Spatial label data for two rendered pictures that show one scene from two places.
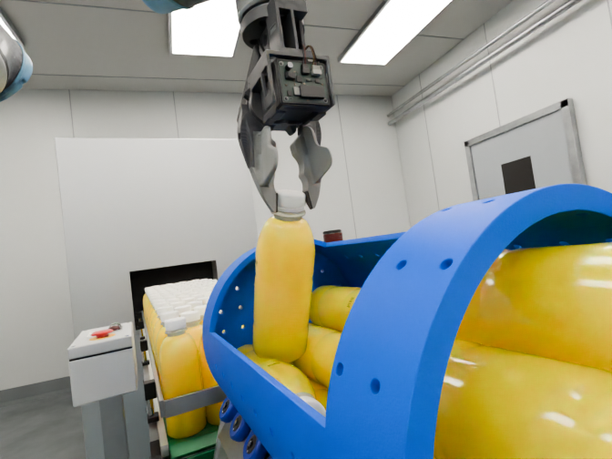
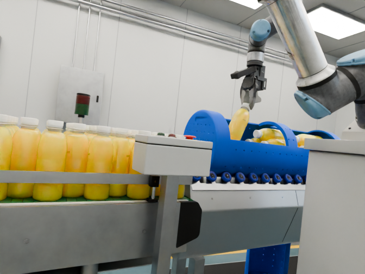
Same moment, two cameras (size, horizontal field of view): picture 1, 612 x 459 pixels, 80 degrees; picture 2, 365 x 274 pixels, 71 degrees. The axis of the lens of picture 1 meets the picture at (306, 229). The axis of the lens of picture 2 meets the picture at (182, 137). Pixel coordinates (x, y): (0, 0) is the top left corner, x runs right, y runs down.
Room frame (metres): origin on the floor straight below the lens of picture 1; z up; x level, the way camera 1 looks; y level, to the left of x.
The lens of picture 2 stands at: (0.75, 1.16, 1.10)
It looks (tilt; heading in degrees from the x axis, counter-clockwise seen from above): 0 degrees down; 267
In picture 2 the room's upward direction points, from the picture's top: 6 degrees clockwise
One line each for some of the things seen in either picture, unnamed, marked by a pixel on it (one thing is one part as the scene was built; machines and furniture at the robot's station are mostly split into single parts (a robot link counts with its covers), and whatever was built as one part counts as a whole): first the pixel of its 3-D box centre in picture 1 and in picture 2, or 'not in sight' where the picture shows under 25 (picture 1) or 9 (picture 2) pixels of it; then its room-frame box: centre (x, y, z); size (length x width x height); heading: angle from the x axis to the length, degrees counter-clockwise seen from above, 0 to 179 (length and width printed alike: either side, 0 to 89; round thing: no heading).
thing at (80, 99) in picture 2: (332, 239); (82, 100); (1.18, -0.08, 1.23); 0.06 x 0.06 x 0.04
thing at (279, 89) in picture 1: (281, 72); (254, 77); (0.40, 0.00, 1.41); 0.09 x 0.08 x 0.12; 26
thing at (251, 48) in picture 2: not in sight; (257, 41); (0.41, 0.01, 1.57); 0.09 x 0.08 x 0.11; 76
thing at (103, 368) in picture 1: (107, 357); (172, 155); (0.74, 0.43, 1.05); 0.20 x 0.10 x 0.10; 26
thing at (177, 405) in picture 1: (270, 378); not in sight; (0.75, 0.11, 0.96); 0.40 x 0.01 x 0.03; 116
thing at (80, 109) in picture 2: not in sight; (81, 109); (1.18, -0.08, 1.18); 0.06 x 0.06 x 0.05
